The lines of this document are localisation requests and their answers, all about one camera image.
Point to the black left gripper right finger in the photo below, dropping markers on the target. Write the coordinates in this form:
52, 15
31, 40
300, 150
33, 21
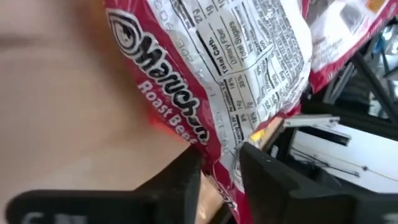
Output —
267, 186

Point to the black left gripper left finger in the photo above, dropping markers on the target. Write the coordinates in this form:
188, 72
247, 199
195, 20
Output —
174, 186

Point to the silver metal bracket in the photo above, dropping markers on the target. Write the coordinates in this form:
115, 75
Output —
311, 119

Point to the red roast beef noodle pack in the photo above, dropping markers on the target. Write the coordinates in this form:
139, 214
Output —
335, 37
233, 62

